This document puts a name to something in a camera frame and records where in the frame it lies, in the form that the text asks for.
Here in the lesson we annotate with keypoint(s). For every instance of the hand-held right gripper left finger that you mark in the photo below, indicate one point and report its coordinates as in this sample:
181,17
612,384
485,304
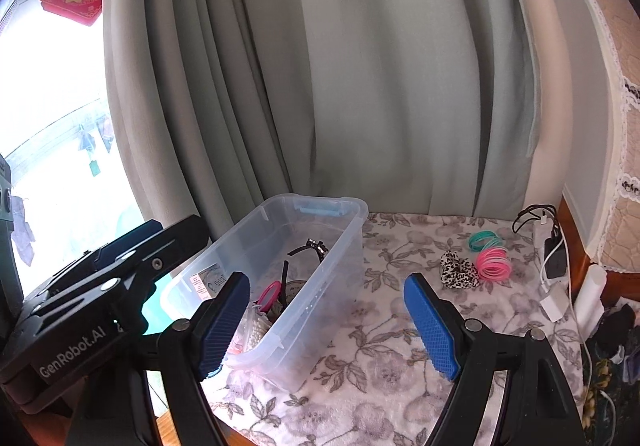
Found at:
222,326

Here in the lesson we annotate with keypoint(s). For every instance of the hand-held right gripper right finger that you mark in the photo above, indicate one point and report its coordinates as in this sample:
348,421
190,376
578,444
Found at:
432,326

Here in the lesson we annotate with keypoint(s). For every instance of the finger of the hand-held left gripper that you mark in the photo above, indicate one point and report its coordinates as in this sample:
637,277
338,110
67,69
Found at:
165,246
130,238

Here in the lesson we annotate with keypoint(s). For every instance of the small white box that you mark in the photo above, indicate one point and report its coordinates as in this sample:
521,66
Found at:
205,282

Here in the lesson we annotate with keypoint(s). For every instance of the clear plastic storage container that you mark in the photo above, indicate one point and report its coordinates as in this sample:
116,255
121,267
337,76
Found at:
320,306

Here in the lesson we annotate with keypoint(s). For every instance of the black rhinestone headband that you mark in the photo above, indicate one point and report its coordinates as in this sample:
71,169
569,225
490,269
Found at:
315,248

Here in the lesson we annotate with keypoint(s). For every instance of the leopard print scrunchie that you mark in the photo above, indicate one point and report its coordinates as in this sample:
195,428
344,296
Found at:
457,270

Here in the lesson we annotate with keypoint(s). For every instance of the hanging grey garment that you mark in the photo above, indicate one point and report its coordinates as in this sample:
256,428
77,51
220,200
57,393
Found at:
24,231

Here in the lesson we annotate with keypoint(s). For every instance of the white charger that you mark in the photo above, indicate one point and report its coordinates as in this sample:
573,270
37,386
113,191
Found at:
555,308

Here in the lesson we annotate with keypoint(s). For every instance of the black charger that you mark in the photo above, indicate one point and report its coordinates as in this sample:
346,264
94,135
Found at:
556,260

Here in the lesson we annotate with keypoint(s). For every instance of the white power strip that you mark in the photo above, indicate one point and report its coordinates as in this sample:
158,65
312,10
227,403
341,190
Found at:
540,236

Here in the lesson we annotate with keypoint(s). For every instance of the tall white cylinder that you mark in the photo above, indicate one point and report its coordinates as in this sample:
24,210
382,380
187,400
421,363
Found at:
590,296

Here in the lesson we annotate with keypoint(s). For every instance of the brown wooden cabinet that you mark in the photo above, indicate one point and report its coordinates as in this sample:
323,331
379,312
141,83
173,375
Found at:
572,246

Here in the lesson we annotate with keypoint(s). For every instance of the window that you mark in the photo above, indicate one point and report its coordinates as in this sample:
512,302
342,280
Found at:
55,76

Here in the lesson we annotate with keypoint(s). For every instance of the black cloth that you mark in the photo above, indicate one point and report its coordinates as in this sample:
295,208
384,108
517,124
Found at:
617,326

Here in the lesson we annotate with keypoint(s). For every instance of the dark floral cloth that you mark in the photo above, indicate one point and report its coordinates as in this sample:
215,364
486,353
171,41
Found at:
617,401

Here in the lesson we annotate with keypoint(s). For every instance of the grey-green curtain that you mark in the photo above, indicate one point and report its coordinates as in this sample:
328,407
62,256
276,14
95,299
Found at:
325,66

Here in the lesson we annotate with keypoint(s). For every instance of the grey-green piped cloth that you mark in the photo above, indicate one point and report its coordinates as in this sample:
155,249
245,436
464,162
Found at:
525,51

